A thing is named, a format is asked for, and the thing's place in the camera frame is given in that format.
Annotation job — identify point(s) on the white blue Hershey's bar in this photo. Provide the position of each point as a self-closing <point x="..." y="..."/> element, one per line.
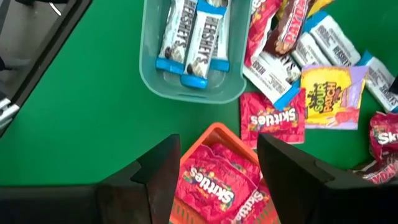
<point x="177" y="34"/>
<point x="334" y="37"/>
<point x="379" y="81"/>
<point x="222" y="46"/>
<point x="306" y="51"/>
<point x="270" y="77"/>
<point x="202" y="43"/>

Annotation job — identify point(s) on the red Skittles bag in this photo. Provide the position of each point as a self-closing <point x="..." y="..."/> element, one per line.
<point x="385" y="137"/>
<point x="273" y="119"/>
<point x="248" y="205"/>
<point x="259" y="31"/>
<point x="211" y="183"/>

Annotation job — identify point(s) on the brown PayDay bar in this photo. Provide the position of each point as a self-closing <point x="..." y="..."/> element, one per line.
<point x="290" y="28"/>
<point x="379" y="175"/>

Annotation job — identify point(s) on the orange plastic basket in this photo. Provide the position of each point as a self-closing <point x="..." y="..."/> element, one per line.
<point x="217" y="129"/>

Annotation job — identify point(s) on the green table mat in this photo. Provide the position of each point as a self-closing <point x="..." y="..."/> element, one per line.
<point x="77" y="109"/>

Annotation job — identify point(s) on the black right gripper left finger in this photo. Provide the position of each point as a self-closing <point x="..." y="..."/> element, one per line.
<point x="161" y="174"/>

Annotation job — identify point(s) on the yellow Sour Patch Kids bag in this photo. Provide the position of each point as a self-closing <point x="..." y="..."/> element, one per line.
<point x="332" y="99"/>
<point x="320" y="3"/>

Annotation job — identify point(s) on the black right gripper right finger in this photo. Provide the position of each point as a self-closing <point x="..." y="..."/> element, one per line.
<point x="289" y="180"/>

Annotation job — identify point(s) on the silver corner bracket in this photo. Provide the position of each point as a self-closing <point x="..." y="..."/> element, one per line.
<point x="9" y="113"/>

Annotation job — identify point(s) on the teal plastic bin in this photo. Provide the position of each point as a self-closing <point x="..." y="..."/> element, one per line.
<point x="168" y="88"/>

